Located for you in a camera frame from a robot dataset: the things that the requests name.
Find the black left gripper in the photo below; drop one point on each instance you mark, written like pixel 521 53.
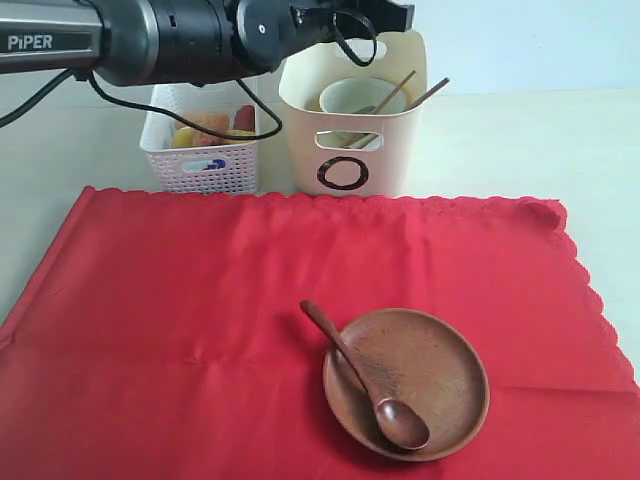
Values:
pixel 321 21

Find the pale green ceramic bowl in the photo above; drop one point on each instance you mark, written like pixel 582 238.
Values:
pixel 329 103

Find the red sausage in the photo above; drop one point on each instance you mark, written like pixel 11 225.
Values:
pixel 245 118

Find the yellow cheese wedge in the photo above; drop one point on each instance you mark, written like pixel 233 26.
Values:
pixel 238 137

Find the breaded fried chicken piece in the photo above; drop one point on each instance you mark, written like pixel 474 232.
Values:
pixel 217 122

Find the wooden chopstick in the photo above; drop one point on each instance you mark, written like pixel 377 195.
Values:
pixel 390 95
pixel 366 139

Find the yellow lemon with sticker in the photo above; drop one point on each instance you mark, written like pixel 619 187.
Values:
pixel 183 138

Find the blue white milk carton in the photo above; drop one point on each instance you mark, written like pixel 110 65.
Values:
pixel 204 165

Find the round wooden plate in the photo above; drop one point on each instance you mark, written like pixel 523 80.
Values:
pixel 419 359

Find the wooden spoon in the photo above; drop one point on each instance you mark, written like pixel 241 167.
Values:
pixel 398 422

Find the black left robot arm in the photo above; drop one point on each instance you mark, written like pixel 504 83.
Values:
pixel 200 42

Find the cream plastic bin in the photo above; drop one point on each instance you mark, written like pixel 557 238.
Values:
pixel 321 164

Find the white perforated plastic basket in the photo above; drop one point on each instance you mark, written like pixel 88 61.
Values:
pixel 230 168

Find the red scalloped tablecloth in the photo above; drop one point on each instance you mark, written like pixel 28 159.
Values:
pixel 160 338

